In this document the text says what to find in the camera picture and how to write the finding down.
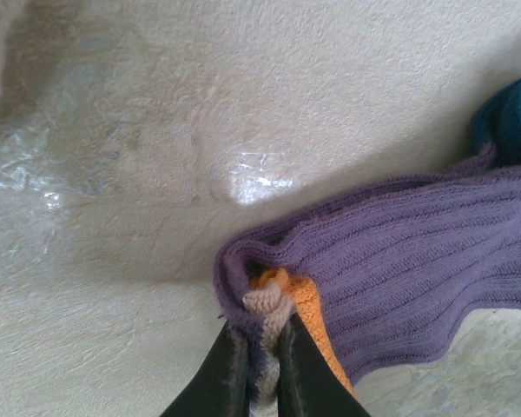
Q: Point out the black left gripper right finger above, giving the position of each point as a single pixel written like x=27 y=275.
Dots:
x=304 y=378

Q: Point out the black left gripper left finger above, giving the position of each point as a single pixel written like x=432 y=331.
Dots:
x=226 y=373

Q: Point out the purple sock with orange cuff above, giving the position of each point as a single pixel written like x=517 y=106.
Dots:
x=395 y=243

